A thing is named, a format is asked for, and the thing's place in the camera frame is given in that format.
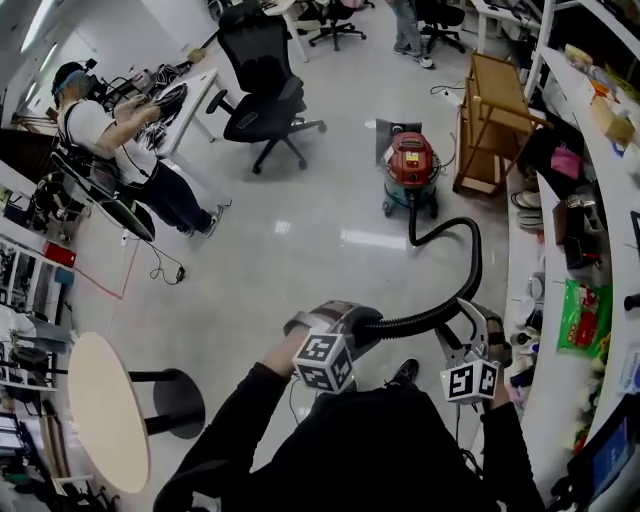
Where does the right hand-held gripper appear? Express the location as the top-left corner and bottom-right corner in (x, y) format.
(433, 298), (514, 406)

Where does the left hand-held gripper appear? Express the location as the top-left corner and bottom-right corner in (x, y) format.
(283, 299), (362, 395)

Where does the black vacuum hose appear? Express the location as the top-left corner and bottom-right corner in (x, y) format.
(344, 192), (485, 359)

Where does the person's left forearm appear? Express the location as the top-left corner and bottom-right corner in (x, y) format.
(159, 333), (307, 504)

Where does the person's right forearm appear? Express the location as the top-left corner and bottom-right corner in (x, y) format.
(479, 397), (546, 512)

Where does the red and teal vacuum cleaner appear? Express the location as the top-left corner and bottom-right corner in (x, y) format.
(380, 130), (443, 220)

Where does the person's right black shoe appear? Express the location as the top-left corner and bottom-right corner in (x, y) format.
(384, 357), (420, 389)

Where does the green snack bag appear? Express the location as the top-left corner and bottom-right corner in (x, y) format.
(555, 278), (614, 359)

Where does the white curved shelving unit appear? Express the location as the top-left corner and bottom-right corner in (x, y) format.
(502, 44), (640, 512)

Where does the stack of white plates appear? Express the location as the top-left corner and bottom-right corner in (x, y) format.
(509, 189), (544, 231)

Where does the person's black clothed body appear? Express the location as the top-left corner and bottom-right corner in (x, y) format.
(209, 379), (501, 512)

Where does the black monitor blue screen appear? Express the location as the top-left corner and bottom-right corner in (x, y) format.
(567, 394), (640, 507)

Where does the pink paper bag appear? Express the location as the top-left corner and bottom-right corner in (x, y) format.
(549, 144), (584, 181)

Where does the black oval pad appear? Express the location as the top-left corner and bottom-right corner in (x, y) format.
(52, 152), (156, 244)

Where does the round wooden table black base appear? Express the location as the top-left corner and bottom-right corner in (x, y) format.
(67, 331), (207, 495)

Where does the black mesh office chair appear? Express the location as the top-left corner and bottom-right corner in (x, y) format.
(205, 2), (328, 175)

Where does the white desk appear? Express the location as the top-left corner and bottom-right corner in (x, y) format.
(264, 0), (311, 64)
(469, 0), (539, 56)
(147, 67), (224, 161)

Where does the black backpack harness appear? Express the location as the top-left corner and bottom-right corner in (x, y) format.
(54, 127), (124, 194)

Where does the black bag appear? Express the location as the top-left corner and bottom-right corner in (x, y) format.
(142, 82), (189, 124)

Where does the red box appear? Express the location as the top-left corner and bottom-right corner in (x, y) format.
(42, 240), (78, 267)

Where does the brown cardboard box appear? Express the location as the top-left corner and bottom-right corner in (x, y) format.
(592, 97), (636, 146)

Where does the wooden rack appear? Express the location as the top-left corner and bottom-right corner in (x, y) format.
(452, 51), (555, 197)

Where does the white storage shelving unit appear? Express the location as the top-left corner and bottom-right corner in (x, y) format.
(0, 234), (76, 396)

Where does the dark wooden staircase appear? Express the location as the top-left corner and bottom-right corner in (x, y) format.
(0, 127), (61, 184)

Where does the black adapter cable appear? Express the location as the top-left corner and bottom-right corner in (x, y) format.
(148, 244), (187, 287)

